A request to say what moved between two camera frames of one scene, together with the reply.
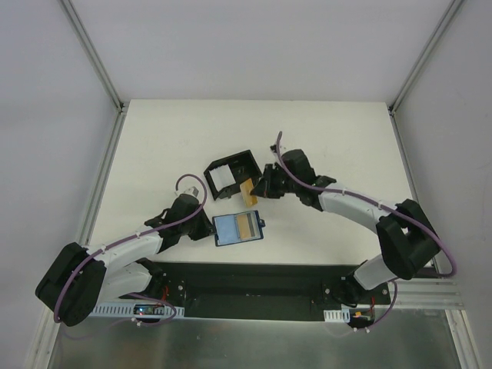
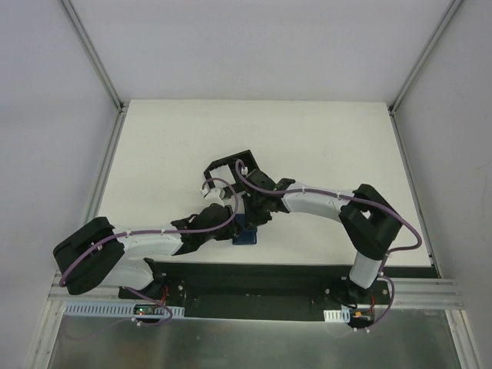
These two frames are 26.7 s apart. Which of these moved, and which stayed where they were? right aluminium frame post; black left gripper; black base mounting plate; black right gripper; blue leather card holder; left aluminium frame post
Moved: blue leather card holder; black left gripper; black right gripper
Stayed: right aluminium frame post; black base mounting plate; left aluminium frame post
